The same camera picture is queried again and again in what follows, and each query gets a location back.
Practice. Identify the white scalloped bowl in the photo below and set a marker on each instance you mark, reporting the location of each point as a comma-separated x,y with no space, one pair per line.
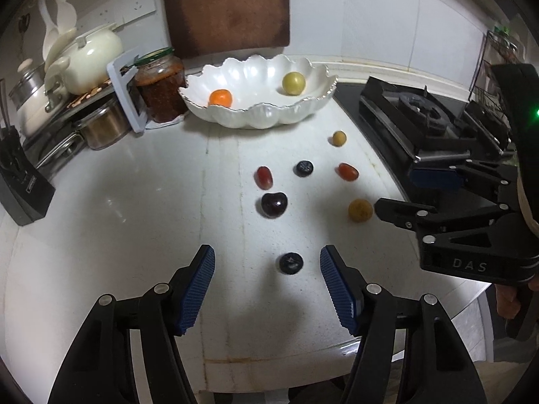
252,88

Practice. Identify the person's right hand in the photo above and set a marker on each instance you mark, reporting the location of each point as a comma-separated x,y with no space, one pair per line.
507,301

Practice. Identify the steel lidded pot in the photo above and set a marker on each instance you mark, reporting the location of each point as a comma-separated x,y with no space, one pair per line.
27,78

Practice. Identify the white rack stand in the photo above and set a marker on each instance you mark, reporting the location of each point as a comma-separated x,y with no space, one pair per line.
126,101

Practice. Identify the orange tangerine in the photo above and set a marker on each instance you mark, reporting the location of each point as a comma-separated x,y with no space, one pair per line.
220,98

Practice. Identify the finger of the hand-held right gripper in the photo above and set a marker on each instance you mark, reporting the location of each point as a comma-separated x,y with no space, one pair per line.
433,177
400,212

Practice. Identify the dark red cherry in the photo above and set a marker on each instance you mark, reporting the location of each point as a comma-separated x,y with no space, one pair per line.
273,205

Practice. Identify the black gas stove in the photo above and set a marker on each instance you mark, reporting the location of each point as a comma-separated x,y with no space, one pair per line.
421,118

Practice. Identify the black knife block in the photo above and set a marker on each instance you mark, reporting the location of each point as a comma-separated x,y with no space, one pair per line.
21,185

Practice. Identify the dark blueberry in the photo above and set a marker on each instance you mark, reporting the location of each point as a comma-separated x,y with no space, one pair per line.
291,263
303,168

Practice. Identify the steel saucepan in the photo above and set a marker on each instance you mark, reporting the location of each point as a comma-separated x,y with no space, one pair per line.
103,124

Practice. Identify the red cherry tomato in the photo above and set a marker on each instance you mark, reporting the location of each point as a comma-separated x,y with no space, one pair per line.
348,171

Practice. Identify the yellow-green round fruit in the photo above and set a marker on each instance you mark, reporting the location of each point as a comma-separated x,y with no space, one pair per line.
293,83

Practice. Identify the glass jar of red sauce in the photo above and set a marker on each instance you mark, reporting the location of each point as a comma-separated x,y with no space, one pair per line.
162,88

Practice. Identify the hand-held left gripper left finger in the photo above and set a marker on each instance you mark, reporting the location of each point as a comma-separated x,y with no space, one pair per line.
198,290

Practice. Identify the large tan longan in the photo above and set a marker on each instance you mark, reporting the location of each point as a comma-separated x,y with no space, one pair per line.
360,210

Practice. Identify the small tan longan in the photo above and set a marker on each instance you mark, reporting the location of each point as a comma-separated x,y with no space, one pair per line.
339,138

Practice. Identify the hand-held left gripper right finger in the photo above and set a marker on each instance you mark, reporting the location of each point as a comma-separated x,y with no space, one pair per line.
337,290

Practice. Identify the white wall socket panel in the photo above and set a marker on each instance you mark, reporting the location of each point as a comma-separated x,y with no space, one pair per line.
122,2

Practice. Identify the brown cutting board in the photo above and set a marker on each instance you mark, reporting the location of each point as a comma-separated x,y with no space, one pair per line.
227,8

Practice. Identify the red grape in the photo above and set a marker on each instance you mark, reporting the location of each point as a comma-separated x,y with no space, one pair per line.
264,177

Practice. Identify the white ladle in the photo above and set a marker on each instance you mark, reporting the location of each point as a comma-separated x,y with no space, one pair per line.
59,12

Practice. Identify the large cream pot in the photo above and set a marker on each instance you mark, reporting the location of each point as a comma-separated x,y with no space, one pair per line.
92,61

